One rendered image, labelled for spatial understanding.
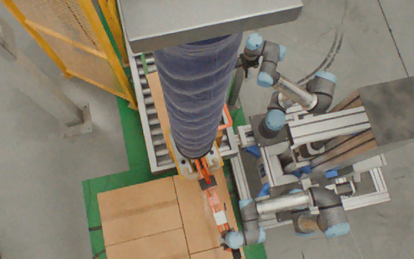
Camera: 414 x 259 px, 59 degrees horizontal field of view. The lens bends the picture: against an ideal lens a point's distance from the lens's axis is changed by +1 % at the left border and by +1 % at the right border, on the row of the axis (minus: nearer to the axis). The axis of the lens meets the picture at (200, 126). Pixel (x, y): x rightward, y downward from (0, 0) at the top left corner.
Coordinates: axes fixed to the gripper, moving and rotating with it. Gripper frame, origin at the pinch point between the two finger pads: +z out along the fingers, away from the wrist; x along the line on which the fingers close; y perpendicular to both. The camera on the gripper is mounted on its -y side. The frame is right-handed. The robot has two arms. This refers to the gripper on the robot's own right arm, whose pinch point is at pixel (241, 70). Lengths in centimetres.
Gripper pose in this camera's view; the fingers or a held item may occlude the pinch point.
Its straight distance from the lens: 207.8
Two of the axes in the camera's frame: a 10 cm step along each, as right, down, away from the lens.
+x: -2.2, -9.4, 2.5
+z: -0.2, 2.6, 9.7
